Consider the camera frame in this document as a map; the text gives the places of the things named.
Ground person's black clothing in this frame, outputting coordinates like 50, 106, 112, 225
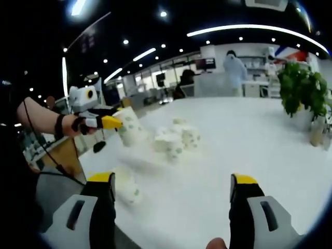
0, 124, 44, 234

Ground white shelf unit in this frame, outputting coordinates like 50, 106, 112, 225
243, 56, 281, 98

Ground person's right hand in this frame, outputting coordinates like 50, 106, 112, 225
206, 237, 228, 249

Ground cluster of paper cups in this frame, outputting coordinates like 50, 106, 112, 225
153, 118, 202, 164

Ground small black device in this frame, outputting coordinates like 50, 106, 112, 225
92, 141, 106, 154

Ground ceiling air vent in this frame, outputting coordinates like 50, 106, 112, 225
245, 0, 288, 11

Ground dark wall screen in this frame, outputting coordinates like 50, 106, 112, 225
196, 58, 216, 71

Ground black box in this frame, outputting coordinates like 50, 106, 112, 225
173, 69, 195, 100

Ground green potted plant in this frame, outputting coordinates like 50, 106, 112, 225
277, 62, 330, 125

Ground black monitor on stand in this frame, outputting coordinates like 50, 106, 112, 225
155, 73, 167, 103

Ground black cable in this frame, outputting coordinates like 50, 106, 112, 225
23, 100, 86, 186

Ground black wrist band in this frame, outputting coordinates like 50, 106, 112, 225
54, 114, 65, 138

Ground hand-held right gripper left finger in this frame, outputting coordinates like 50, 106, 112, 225
43, 171, 117, 249

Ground red blue white banner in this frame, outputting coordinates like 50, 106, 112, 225
274, 46, 309, 62

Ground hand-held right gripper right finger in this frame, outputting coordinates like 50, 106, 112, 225
228, 173, 306, 249

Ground small glass jar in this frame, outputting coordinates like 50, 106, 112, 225
310, 116, 328, 147

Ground person's left hand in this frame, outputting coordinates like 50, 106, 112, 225
62, 114, 98, 137

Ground frosted partition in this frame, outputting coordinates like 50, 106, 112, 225
193, 72, 236, 98

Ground wooden side cabinet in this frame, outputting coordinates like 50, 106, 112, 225
41, 137, 87, 182

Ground curved ceiling light strip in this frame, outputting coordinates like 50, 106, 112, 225
186, 24, 329, 54

